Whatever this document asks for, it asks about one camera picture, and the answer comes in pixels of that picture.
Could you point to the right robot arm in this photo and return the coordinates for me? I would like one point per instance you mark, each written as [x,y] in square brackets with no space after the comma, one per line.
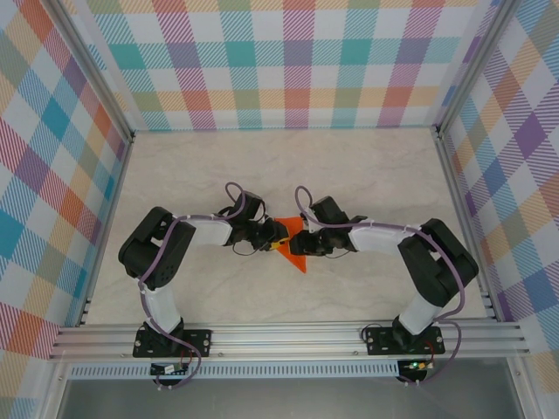
[419,314]

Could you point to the aluminium side rail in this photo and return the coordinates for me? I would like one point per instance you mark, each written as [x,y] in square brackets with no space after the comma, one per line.
[106,231]
[465,227]

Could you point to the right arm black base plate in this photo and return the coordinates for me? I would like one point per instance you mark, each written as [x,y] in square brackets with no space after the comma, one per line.
[380,342]

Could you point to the circuit board with green light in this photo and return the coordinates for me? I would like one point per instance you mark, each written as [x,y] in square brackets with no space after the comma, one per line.
[419,366]

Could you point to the aluminium corner post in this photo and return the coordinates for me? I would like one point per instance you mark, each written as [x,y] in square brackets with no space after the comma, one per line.
[476,65]
[97,74]

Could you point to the orange cloth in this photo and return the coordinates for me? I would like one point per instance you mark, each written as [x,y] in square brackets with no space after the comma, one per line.
[293,224]

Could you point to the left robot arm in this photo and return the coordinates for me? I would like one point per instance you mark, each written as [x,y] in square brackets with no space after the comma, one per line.
[161,305]

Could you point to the grey metal sheet panel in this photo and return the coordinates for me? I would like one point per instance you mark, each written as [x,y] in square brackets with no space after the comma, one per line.
[284,399]

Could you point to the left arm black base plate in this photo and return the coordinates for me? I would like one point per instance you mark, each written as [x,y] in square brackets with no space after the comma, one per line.
[198,342]

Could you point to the aluminium front rail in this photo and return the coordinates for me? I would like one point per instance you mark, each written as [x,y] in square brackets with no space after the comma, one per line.
[284,338]

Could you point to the black circuit board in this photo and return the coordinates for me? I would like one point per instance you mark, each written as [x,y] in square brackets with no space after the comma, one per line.
[168,370]

